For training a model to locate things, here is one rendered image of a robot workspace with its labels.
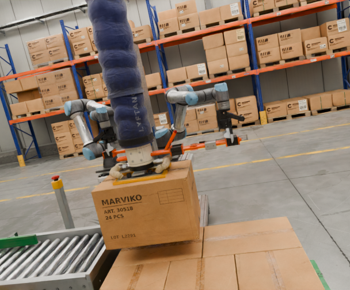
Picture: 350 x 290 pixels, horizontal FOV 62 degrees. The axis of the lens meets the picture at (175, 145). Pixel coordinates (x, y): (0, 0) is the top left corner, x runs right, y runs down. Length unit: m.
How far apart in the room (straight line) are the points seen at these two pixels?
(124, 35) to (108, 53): 0.14
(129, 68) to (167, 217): 0.92
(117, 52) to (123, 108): 0.32
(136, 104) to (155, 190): 0.53
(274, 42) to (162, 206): 7.81
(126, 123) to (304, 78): 9.21
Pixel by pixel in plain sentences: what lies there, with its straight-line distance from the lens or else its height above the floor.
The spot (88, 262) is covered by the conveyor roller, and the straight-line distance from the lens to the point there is 2.27.
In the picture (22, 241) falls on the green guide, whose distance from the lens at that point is 2.88.
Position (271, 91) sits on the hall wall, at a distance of 10.44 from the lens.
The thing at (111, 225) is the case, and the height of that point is 0.84.
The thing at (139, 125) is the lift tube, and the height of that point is 1.41.
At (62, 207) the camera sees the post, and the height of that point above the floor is 0.75.
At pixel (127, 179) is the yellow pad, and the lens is 1.86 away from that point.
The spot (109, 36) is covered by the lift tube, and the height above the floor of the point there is 1.94.
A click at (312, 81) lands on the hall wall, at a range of 10.73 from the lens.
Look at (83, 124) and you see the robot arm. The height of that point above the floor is 1.44.
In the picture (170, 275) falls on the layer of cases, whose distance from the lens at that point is 1.86.
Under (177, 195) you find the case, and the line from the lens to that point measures 1.76.
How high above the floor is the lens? 1.59
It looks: 11 degrees down
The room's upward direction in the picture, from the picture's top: 12 degrees counter-clockwise
